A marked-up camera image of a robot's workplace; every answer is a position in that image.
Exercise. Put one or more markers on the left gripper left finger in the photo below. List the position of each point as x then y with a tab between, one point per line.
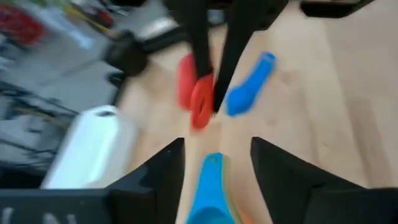
161	186

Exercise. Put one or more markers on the light blue measuring cup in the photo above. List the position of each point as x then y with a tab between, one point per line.
211	193

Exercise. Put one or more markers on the small blue measuring cup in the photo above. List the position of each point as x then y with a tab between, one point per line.
245	93

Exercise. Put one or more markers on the red storage bins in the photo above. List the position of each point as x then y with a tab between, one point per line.
21	26

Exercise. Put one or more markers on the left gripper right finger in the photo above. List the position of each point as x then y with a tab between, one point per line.
295	193

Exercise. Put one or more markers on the red measuring cup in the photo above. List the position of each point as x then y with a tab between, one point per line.
200	102

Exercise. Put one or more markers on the white plastic basket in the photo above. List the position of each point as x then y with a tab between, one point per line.
90	149

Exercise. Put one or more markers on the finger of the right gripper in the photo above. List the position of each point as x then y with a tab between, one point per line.
245	31
199	37

